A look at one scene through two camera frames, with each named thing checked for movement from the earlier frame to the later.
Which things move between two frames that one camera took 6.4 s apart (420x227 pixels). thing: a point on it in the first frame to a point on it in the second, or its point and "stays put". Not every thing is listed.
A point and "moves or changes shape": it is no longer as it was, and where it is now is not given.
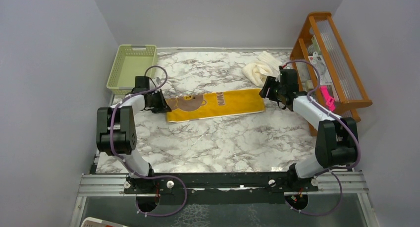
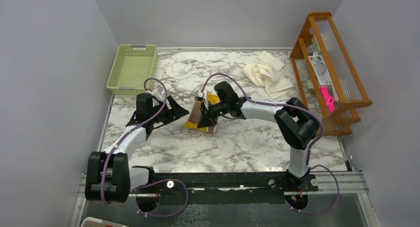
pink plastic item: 330,100 stays put
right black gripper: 270,83 to 207,119
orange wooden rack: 324,67 stays put
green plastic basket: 131,60 stays put
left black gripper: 162,107 to 176,112
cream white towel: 266,66 stays put
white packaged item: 318,61 stays put
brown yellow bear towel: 216,104 moves or changes shape
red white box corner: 92,222 stays put
